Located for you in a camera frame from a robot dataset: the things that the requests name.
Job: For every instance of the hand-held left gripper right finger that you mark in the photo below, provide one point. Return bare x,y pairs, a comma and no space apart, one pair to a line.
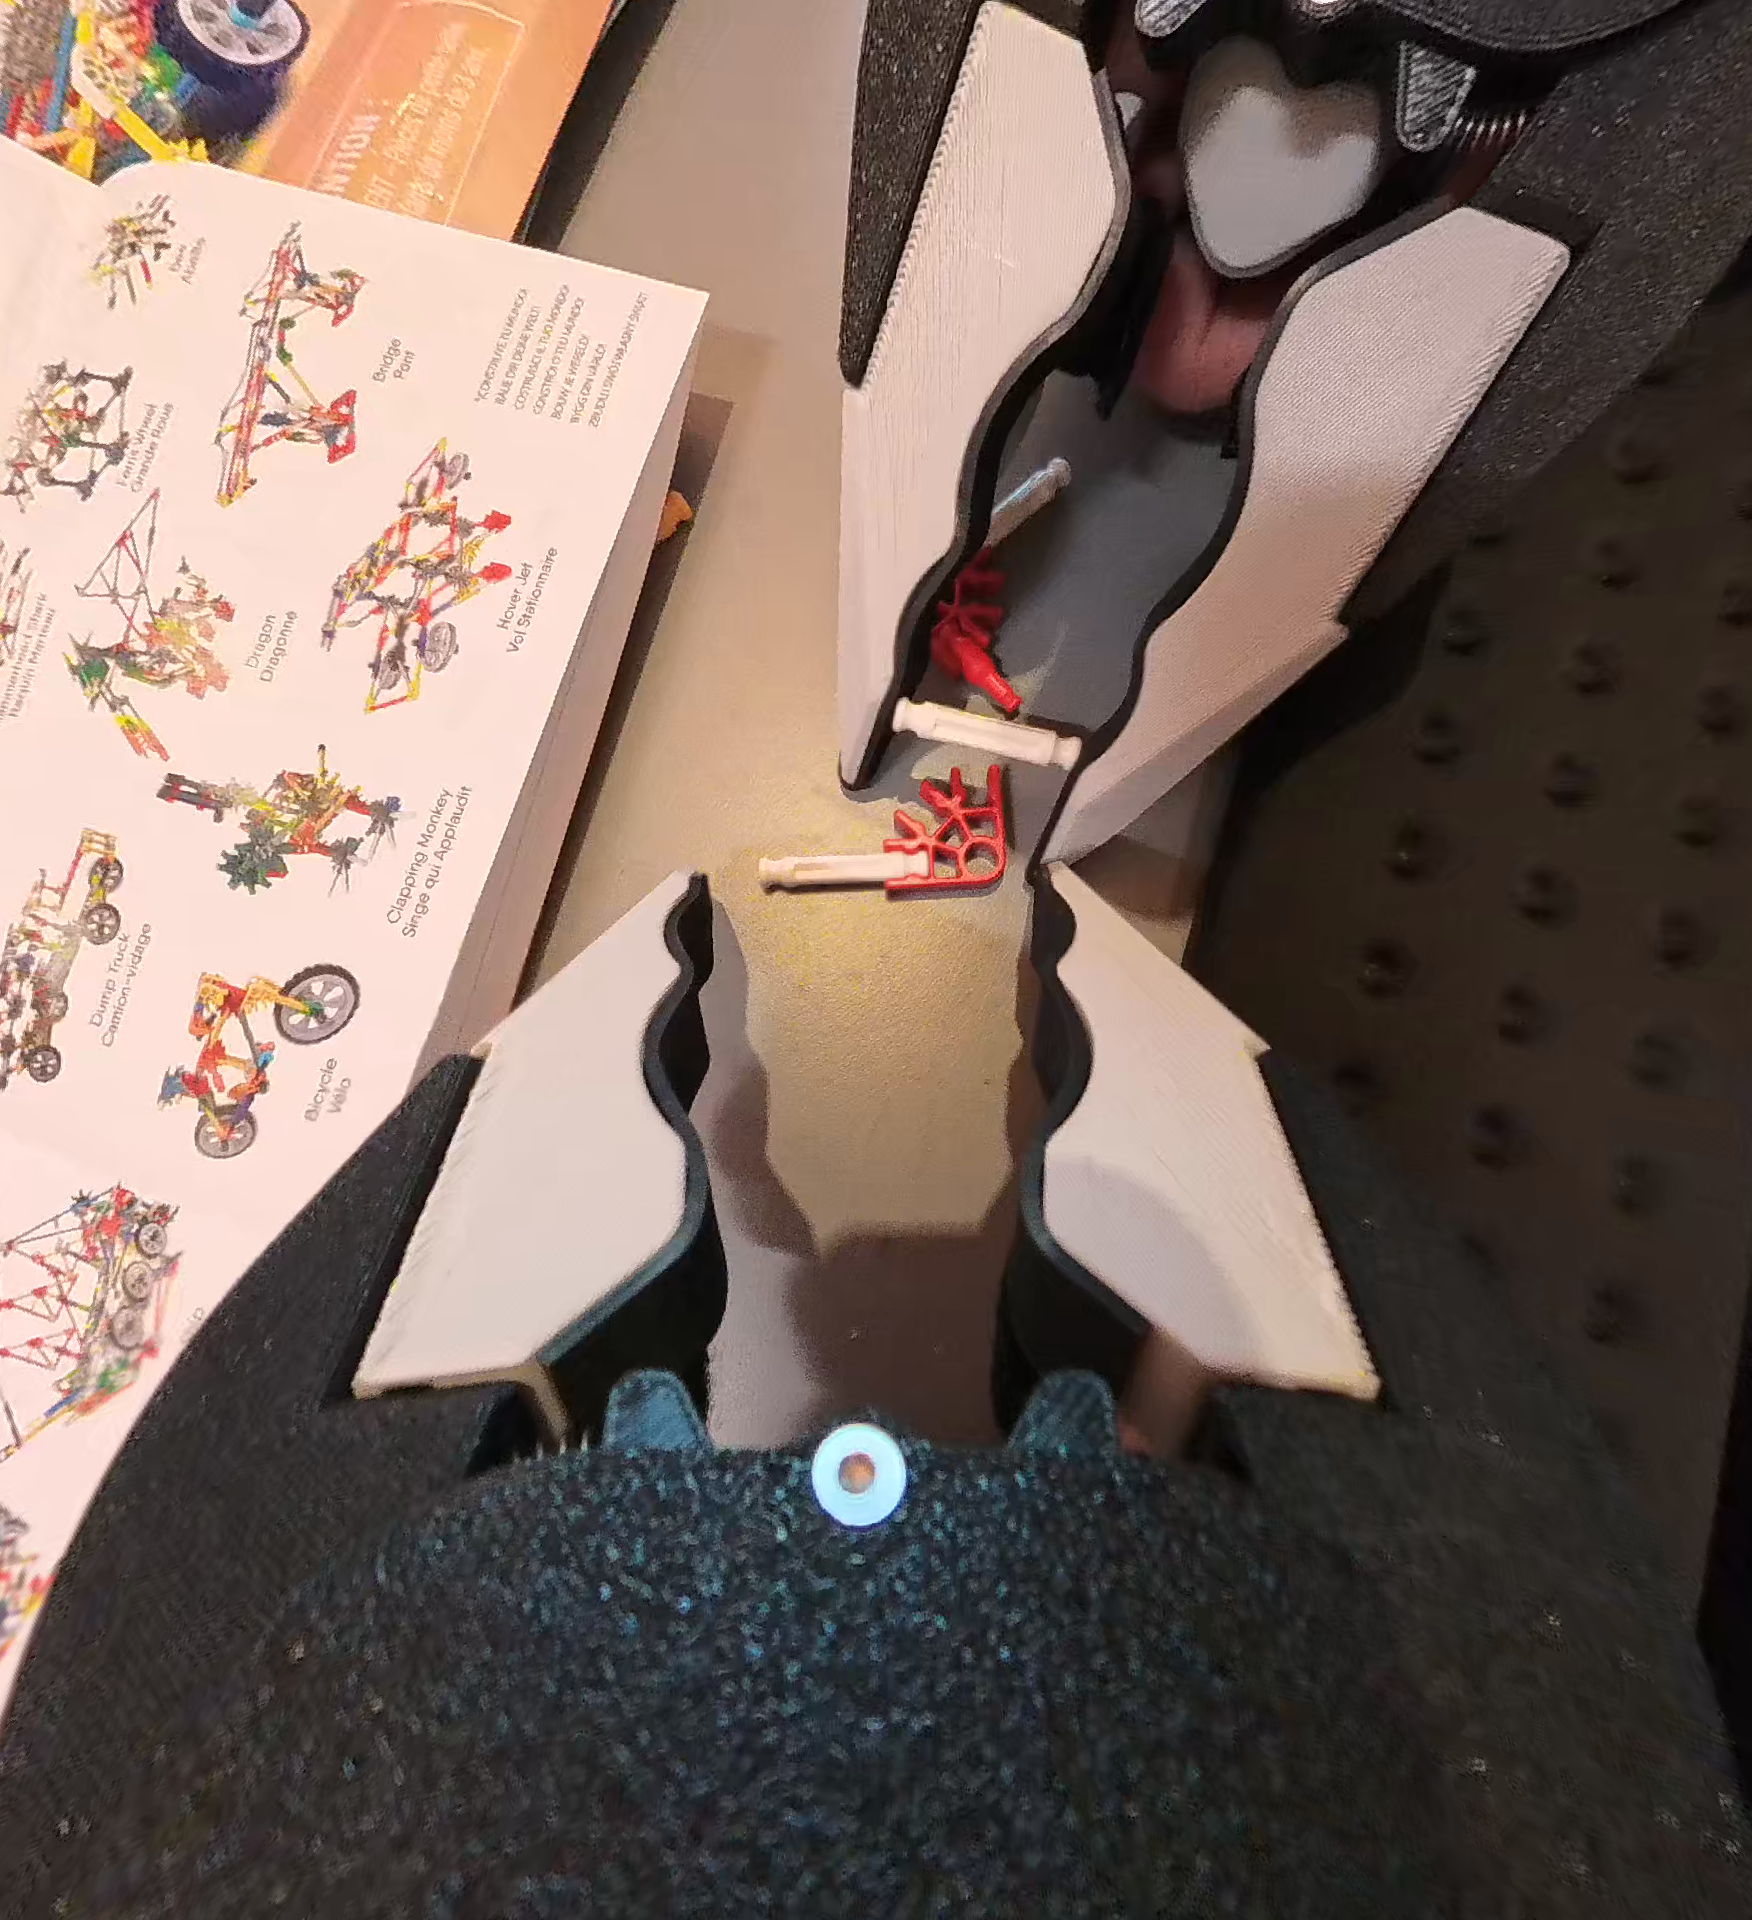
1190,1170

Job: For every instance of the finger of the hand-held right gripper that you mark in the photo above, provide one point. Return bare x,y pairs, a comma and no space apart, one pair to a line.
1356,450
950,450

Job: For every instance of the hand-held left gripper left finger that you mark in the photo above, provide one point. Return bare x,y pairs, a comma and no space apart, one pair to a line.
546,1170

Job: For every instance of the person's right hand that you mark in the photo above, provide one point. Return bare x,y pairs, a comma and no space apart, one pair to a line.
1198,352

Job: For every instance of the red toy rod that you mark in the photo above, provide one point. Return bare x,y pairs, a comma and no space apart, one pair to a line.
979,673

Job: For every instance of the small orange toy piece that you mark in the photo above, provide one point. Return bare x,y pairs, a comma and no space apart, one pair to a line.
675,514

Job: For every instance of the black dotted mat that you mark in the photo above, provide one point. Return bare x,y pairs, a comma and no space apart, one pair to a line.
1566,900

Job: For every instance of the white printed instruction booklet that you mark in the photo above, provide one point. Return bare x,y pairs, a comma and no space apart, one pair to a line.
290,674

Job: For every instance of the orange printed toy box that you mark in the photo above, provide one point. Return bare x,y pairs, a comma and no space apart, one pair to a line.
410,135

